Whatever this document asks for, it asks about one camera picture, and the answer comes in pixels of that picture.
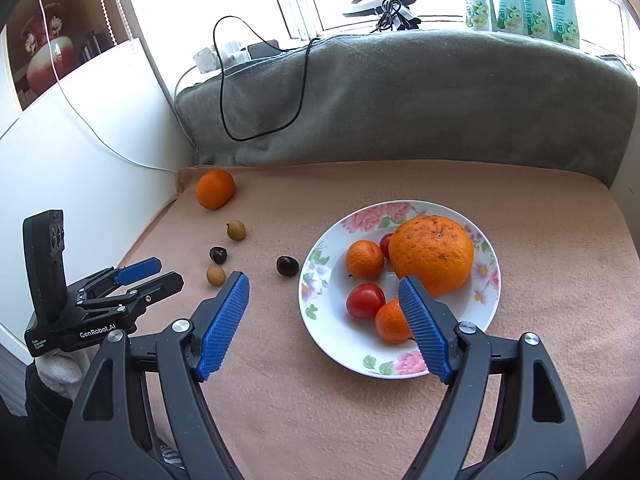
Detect white power strip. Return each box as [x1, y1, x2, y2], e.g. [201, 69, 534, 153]
[194, 46, 223, 75]

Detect large red cherry tomato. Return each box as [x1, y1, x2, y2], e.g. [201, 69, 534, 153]
[346, 283, 387, 320]

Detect thin white cable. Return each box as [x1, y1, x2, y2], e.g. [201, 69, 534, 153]
[37, 0, 178, 173]

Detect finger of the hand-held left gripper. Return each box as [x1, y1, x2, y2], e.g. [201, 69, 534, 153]
[67, 257, 162, 302]
[77, 271, 185, 318]

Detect small tangerine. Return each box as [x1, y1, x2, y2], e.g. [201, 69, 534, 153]
[375, 298, 413, 345]
[345, 240, 385, 280]

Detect bumpy large orange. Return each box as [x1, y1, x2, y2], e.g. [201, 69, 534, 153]
[388, 215, 475, 297]

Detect black cable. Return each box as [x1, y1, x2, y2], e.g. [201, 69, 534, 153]
[213, 15, 321, 142]

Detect black charger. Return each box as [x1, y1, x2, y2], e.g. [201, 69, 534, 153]
[247, 39, 282, 58]

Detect red and white vase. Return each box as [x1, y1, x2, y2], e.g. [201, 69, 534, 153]
[20, 2, 76, 96]

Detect white plug adapter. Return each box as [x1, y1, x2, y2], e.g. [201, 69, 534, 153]
[220, 40, 251, 66]

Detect person's left forearm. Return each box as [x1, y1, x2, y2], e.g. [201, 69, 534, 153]
[24, 350, 91, 441]

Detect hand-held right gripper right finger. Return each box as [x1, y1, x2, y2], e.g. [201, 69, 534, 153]
[398, 275, 587, 480]

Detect white bead cord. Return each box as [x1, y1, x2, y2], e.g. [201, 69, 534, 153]
[92, 0, 133, 43]

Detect white floral plate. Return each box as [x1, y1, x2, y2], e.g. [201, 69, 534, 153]
[298, 200, 502, 378]

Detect white power cord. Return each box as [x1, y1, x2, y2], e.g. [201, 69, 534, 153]
[174, 62, 201, 101]

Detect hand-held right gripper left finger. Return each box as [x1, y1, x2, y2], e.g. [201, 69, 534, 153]
[57, 272, 250, 480]

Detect dark books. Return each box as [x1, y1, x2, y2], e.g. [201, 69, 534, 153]
[75, 30, 113, 58]

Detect smooth large orange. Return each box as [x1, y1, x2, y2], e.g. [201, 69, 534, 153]
[195, 169, 236, 210]

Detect grey blanket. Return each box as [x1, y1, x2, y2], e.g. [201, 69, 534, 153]
[175, 30, 636, 186]

